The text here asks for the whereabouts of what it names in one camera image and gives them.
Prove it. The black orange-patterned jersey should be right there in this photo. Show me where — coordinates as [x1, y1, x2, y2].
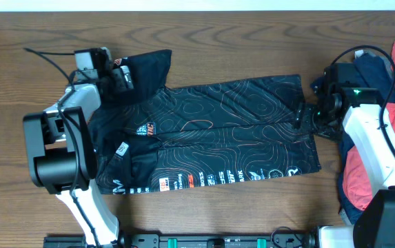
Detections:
[88, 50, 321, 194]

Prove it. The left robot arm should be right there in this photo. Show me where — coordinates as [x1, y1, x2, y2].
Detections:
[23, 61, 133, 247]

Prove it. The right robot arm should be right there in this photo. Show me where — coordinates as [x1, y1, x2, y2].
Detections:
[294, 87, 395, 247]

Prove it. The navy blue garment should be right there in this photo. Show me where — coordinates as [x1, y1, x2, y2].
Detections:
[310, 53, 395, 225]

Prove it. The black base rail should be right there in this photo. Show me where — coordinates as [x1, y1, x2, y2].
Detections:
[43, 231, 322, 248]

